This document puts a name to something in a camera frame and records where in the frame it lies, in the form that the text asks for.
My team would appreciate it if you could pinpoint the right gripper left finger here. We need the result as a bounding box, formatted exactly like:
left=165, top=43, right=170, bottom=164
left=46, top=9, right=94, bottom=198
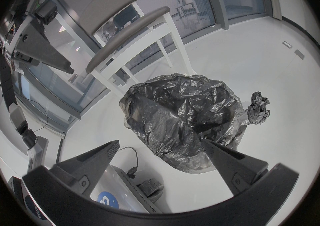
left=51, top=139, right=121, bottom=198

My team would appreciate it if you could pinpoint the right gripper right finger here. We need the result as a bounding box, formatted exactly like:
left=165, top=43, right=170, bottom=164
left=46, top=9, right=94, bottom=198
left=201, top=139, right=270, bottom=199

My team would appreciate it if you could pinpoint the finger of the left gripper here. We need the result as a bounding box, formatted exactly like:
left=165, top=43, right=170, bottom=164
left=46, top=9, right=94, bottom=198
left=14, top=17, right=75, bottom=75

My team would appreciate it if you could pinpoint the black plastic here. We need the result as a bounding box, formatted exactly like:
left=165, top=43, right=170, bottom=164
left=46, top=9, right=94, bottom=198
left=246, top=91, right=271, bottom=125

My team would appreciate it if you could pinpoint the black plastic bag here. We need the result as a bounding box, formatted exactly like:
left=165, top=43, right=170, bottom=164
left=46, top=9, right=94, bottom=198
left=119, top=73, right=249, bottom=175

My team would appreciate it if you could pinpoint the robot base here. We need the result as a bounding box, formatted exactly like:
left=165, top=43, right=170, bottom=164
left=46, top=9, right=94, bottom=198
left=90, top=164, right=165, bottom=214

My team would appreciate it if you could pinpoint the grey white-legged chair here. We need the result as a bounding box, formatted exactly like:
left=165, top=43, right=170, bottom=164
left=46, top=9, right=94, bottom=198
left=77, top=0, right=197, bottom=95

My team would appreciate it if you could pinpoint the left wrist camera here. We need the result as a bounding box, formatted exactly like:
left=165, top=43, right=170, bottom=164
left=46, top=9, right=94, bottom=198
left=34, top=0, right=58, bottom=25

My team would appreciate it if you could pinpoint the thin black cable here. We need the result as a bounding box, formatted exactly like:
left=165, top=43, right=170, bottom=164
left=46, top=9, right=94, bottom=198
left=17, top=94, right=49, bottom=133

